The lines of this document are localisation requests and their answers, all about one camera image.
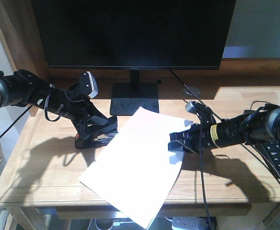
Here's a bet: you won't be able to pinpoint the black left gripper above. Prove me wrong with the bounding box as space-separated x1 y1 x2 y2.
62 82 108 134

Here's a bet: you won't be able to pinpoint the wooden desk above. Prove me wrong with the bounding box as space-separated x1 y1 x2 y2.
0 0 280 230

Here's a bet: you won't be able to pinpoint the black monitor cable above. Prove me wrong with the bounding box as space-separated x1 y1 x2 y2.
169 69 223 120

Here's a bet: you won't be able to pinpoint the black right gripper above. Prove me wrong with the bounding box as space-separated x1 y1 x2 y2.
168 124 212 153

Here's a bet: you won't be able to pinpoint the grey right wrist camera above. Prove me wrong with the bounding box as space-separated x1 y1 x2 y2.
185 101 198 114

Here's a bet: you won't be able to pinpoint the black computer keyboard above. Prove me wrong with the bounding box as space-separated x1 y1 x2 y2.
258 141 280 175

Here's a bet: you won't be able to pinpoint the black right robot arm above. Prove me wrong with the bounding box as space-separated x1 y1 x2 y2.
168 103 280 153

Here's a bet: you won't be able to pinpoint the white power strip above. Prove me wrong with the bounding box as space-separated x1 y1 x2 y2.
171 217 218 230

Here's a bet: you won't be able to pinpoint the black stapler orange button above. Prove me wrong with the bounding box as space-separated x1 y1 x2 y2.
72 116 118 150

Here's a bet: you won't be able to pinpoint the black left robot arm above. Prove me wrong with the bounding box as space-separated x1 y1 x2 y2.
0 69 108 132

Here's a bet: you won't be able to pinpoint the white paper sheets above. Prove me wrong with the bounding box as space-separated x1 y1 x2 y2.
79 108 191 229

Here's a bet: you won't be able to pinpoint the black computer monitor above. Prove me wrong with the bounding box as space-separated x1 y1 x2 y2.
31 0 236 116

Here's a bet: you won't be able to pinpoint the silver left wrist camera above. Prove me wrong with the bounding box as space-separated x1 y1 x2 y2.
79 71 99 99

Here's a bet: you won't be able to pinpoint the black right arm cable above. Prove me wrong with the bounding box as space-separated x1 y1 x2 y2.
194 105 214 230

